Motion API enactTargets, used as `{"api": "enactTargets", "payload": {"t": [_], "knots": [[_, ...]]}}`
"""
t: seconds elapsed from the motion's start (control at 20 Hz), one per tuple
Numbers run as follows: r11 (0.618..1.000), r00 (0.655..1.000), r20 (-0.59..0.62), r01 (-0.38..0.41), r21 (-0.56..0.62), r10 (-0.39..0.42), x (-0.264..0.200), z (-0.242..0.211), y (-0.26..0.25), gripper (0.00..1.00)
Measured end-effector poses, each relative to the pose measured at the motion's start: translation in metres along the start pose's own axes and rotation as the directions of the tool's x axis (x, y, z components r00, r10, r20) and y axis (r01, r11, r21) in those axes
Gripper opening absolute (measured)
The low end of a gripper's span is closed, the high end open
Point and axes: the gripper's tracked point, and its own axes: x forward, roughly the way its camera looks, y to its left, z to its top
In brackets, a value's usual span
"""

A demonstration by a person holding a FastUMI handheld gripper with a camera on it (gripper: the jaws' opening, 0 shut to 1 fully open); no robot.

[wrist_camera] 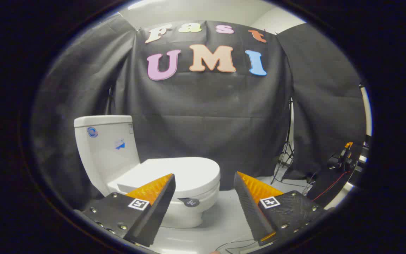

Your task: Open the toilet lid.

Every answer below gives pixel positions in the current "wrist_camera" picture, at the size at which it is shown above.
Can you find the white ceramic toilet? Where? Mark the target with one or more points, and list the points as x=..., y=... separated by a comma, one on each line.
x=104, y=151

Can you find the black round lid pull tab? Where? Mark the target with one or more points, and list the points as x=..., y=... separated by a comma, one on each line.
x=190, y=202

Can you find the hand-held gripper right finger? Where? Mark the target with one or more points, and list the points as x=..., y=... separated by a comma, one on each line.
x=250, y=208

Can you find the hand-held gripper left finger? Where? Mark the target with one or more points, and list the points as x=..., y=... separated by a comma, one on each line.
x=159, y=208

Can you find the black backdrop cloth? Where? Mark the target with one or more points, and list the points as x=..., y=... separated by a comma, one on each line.
x=206, y=116

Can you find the black tripod light stand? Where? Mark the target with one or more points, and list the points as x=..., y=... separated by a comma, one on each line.
x=287, y=148

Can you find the black and orange hand-held device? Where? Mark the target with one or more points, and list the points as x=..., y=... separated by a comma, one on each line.
x=344, y=158

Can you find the white toilet lid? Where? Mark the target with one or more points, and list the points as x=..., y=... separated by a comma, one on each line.
x=189, y=173

